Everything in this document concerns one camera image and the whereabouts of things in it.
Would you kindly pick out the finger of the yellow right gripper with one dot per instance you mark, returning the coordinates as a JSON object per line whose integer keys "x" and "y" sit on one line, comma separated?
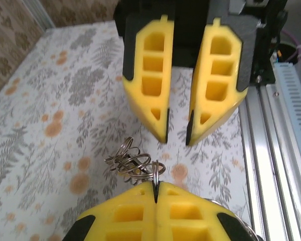
{"x": 138, "y": 100}
{"x": 233, "y": 105}

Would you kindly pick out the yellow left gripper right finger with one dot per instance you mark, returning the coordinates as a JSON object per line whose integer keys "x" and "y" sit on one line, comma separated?
{"x": 185, "y": 216}

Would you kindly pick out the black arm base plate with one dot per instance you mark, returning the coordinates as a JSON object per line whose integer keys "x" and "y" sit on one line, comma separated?
{"x": 266, "y": 75}

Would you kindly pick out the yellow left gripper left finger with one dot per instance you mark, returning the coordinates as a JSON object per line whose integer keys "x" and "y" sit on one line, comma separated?
{"x": 130, "y": 216}

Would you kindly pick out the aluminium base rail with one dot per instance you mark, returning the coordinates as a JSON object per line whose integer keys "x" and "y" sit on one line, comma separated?
{"x": 271, "y": 175}

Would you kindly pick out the aluminium corner post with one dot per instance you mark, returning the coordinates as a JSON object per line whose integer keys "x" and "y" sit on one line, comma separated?
{"x": 43, "y": 15}

